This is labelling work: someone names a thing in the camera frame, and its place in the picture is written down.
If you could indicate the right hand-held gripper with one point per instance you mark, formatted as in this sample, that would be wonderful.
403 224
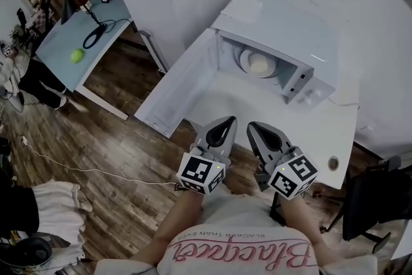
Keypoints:
289 175

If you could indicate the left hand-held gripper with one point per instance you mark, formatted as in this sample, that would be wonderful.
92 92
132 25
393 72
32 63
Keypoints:
196 170

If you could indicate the white microwave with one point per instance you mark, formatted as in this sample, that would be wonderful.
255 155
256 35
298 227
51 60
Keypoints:
199 74

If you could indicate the white plate of food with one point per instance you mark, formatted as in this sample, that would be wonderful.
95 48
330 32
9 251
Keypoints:
257 66

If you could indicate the person's left forearm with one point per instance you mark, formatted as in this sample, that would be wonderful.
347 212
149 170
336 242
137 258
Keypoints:
167 225

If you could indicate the person's right forearm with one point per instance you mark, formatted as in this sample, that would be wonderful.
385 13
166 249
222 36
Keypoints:
309 225

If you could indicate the white shirt with pink print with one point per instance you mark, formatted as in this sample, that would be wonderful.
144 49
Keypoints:
238 228

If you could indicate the black office chair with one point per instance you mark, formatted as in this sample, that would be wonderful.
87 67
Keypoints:
370 199

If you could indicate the green ball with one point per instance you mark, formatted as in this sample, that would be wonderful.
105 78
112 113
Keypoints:
77 56

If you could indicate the white ruffled cloth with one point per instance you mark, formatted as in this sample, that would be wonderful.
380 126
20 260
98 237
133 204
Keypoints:
58 212

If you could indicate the light blue table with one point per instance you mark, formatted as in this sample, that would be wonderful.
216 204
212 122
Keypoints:
61 42

